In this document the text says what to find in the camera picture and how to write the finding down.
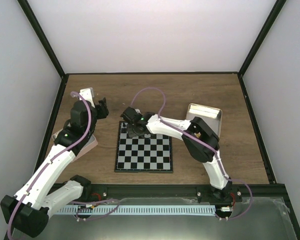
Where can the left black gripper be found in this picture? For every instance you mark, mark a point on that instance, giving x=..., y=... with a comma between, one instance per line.
x=103, y=109

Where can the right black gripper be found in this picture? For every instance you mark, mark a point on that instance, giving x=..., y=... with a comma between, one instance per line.
x=131, y=133

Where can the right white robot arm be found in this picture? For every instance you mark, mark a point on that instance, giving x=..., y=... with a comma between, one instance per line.
x=199, y=139

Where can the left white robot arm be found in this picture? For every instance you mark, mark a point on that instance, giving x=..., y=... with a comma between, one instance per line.
x=31, y=207

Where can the pink tin of white pieces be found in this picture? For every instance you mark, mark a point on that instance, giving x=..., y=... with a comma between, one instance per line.
x=92, y=143

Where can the yellow tin of black pieces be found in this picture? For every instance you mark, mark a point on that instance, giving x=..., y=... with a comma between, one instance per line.
x=212, y=116

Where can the black and white chessboard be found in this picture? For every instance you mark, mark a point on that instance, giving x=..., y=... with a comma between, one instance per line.
x=152, y=153

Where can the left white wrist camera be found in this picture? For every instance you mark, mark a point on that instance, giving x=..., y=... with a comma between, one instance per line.
x=88, y=95

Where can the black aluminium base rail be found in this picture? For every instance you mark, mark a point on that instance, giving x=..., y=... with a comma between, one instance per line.
x=121, y=191

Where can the light blue slotted cable duct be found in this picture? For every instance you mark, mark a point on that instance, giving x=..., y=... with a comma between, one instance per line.
x=142, y=210

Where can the black cage frame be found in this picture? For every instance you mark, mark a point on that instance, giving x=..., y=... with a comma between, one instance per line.
x=271, y=190

